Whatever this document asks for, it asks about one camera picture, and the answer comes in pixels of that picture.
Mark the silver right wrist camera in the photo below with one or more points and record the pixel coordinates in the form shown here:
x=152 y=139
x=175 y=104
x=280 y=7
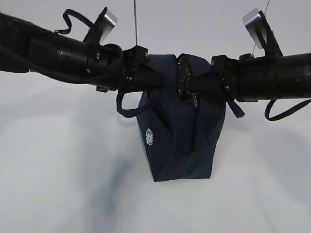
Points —
x=256 y=24

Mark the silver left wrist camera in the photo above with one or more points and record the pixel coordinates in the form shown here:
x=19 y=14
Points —
x=102 y=27

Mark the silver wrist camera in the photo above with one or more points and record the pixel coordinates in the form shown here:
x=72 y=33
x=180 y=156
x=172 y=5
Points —
x=256 y=24
x=102 y=27

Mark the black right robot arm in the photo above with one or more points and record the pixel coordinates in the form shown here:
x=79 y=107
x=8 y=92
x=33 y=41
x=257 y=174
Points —
x=285 y=77

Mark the navy blue lunch bag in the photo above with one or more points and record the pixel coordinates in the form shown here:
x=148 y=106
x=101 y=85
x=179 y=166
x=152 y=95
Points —
x=179 y=129

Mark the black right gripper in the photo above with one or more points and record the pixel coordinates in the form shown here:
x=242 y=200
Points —
x=235 y=79

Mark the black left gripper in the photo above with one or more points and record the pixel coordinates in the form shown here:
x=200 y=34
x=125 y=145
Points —
x=130 y=73

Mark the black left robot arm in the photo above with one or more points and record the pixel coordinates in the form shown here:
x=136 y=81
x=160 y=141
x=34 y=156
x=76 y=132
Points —
x=76 y=55

